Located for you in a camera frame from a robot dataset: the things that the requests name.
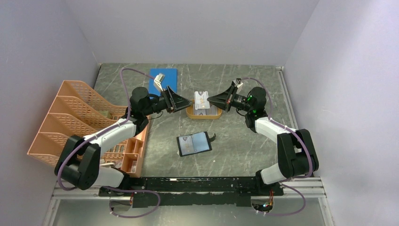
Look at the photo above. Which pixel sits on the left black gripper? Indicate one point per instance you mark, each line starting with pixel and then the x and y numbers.
pixel 173 101

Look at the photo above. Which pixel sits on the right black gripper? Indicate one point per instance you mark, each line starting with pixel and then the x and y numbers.
pixel 225 99

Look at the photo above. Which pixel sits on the yellow oval tray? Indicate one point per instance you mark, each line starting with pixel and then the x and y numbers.
pixel 190 113

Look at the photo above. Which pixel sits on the orange mesh file rack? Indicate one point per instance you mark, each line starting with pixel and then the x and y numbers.
pixel 79 110

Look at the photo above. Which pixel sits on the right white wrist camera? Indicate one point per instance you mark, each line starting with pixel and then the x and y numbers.
pixel 238 83

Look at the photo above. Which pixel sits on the black card holder wallet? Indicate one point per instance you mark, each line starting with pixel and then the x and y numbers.
pixel 201 142

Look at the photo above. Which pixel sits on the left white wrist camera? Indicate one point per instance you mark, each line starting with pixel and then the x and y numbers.
pixel 157 82

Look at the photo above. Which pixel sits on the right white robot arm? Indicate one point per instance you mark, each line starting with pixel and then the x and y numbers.
pixel 295 149

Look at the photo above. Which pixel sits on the blue flat mat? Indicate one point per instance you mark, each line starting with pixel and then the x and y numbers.
pixel 170 79

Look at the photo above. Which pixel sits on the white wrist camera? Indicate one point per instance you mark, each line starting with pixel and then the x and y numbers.
pixel 238 83
pixel 157 82

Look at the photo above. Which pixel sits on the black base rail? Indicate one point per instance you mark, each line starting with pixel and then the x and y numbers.
pixel 149 191

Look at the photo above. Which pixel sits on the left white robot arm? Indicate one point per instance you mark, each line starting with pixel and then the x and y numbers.
pixel 79 162

